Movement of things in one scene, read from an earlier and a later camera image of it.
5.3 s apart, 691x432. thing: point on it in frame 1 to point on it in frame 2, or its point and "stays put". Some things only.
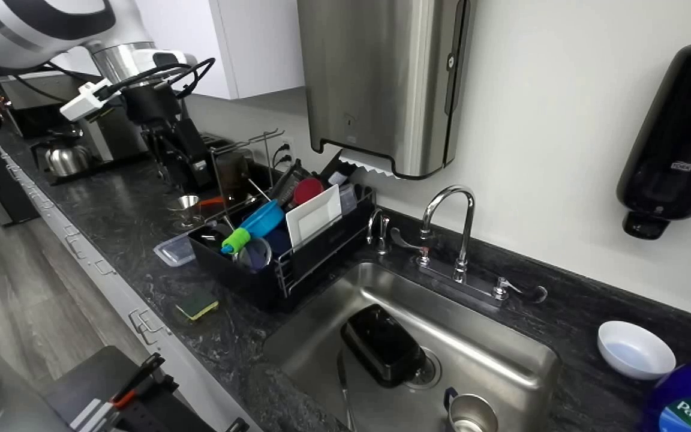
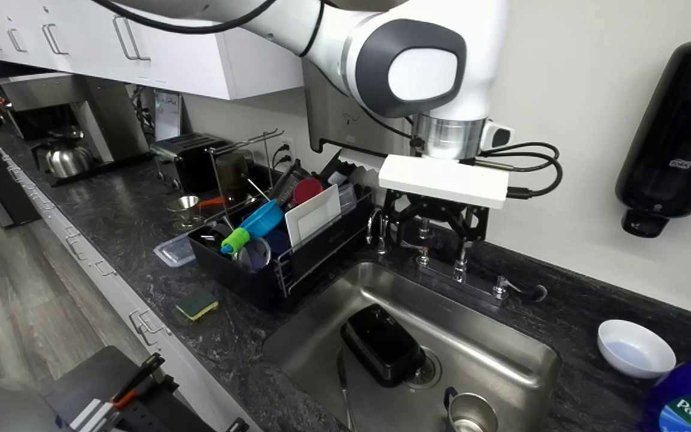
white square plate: [312, 218] stays put
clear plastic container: [177, 251] stays put
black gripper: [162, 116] to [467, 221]
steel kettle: [64, 160] stays put
